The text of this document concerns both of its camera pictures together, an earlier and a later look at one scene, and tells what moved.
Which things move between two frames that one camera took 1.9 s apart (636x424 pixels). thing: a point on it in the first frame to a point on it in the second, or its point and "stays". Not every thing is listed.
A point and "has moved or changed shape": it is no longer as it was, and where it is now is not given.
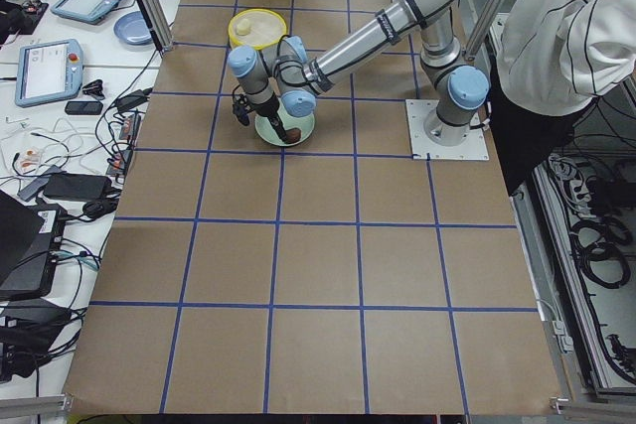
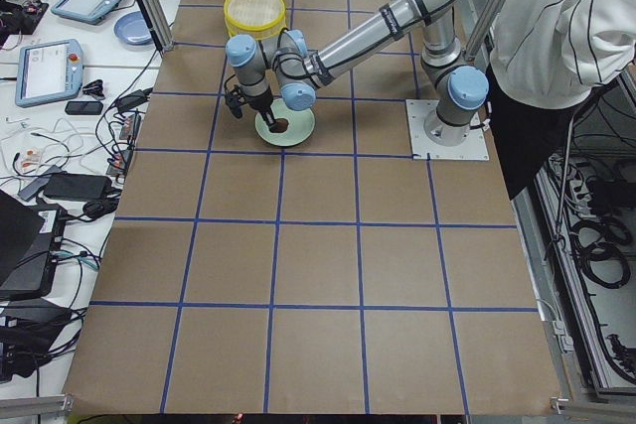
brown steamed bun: [292, 135] has moved or changed shape
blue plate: [133, 28] stays
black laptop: [32, 238] stays
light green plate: [268, 133] stays
